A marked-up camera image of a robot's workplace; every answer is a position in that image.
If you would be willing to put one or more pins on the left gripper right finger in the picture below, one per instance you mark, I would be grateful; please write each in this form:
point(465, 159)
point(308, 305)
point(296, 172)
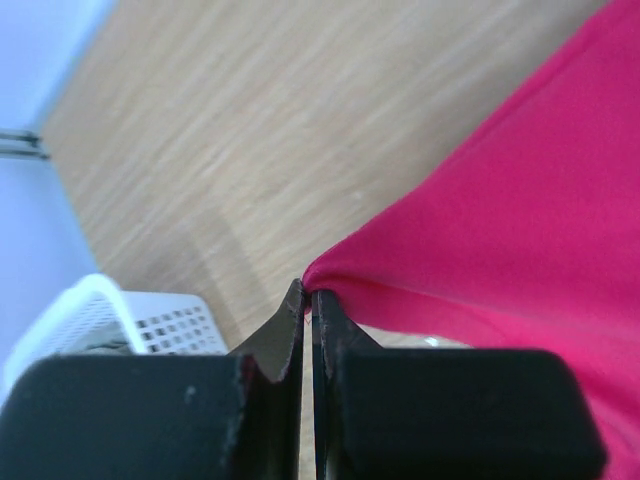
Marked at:
point(444, 413)

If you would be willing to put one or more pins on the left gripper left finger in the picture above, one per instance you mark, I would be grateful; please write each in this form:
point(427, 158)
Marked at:
point(233, 416)

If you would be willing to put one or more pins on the red t shirt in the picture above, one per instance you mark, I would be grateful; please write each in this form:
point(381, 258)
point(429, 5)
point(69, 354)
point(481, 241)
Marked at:
point(527, 235)

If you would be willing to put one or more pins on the grey t shirt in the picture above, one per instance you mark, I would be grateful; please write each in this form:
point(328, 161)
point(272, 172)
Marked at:
point(104, 347)

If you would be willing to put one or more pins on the white perforated plastic basket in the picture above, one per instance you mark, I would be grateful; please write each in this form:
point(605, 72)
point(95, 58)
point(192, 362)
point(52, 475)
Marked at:
point(153, 323)

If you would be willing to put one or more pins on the left aluminium frame post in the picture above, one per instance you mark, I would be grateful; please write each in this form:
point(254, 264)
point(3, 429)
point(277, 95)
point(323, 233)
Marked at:
point(22, 144)

